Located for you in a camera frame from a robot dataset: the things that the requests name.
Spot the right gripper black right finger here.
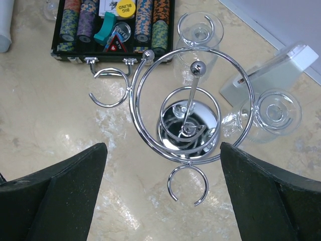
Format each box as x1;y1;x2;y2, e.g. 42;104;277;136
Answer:
220;142;320;240

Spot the chrome wine glass rack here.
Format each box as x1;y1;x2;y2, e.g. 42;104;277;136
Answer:
88;12;294;207

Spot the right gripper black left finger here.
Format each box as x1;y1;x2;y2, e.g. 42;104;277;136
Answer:
1;143;107;240

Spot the black poker chip case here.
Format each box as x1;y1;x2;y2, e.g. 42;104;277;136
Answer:
51;1;176;63

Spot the brown orange chip stack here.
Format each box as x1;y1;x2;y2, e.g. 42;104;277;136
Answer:
153;0;170;25

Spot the teal dealer block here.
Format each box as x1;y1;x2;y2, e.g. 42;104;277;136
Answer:
94;12;116;46

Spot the purple white chip stack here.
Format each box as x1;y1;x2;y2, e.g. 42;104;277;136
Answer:
77;1;99;43

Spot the dark green chip stack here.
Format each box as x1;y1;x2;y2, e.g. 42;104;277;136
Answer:
60;9;79;42

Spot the clear dealer button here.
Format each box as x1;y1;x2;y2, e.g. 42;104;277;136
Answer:
113;22;131;42

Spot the white playing card box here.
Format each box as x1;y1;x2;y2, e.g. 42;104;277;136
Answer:
99;0;118;18

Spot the yellow big blind button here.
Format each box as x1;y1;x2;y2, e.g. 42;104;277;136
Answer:
116;0;136;19

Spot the white grey handheld tool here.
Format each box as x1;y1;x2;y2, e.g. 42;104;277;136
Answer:
0;0;15;53

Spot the red triangle all-in button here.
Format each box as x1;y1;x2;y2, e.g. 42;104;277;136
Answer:
104;34;127;53

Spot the red brown chip stack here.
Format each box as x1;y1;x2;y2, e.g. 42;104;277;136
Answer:
64;0;82;13

